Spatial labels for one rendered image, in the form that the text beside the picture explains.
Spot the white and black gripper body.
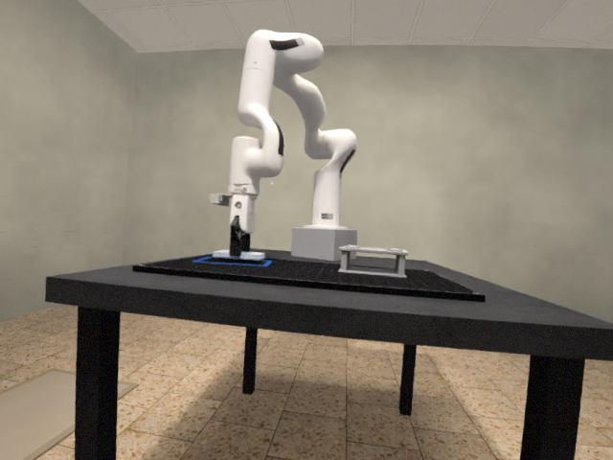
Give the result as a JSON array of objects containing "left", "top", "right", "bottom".
[{"left": 230, "top": 195, "right": 257, "bottom": 234}]

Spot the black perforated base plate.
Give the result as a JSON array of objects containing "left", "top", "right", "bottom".
[{"left": 132, "top": 254, "right": 486, "bottom": 302}]

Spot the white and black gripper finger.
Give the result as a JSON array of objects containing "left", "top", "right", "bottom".
[
  {"left": 229, "top": 216, "right": 243, "bottom": 256},
  {"left": 241, "top": 232, "right": 251, "bottom": 252}
]

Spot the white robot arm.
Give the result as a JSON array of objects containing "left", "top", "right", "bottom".
[{"left": 210, "top": 30, "right": 357, "bottom": 229}]

